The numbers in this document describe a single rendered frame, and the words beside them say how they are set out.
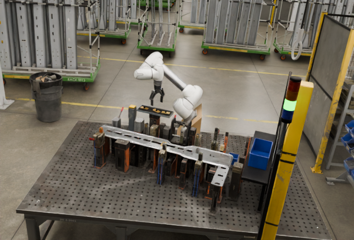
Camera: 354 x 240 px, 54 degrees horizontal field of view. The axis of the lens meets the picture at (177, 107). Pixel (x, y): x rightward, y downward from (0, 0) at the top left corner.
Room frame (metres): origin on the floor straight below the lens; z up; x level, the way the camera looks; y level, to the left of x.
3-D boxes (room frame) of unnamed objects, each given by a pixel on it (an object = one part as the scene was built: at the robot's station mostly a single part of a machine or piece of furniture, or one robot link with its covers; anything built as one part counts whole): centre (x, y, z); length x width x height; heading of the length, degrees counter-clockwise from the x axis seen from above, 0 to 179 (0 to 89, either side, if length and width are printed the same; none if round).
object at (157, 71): (3.29, 0.22, 1.59); 0.13 x 0.11 x 0.16; 112
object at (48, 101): (5.13, 2.09, 0.36); 0.54 x 0.50 x 0.73; 179
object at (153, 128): (3.10, 0.21, 0.89); 0.13 x 0.11 x 0.38; 163
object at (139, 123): (3.15, 0.37, 0.90); 0.13 x 0.10 x 0.41; 163
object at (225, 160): (2.90, 0.12, 1.00); 1.38 x 0.22 x 0.02; 73
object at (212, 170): (2.56, -0.36, 0.84); 0.11 x 0.10 x 0.28; 163
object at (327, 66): (4.79, -2.05, 1.00); 1.34 x 0.14 x 2.00; 179
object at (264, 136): (2.83, -0.82, 1.02); 0.90 x 0.22 x 0.03; 163
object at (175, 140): (3.07, -0.05, 0.94); 0.18 x 0.13 x 0.49; 73
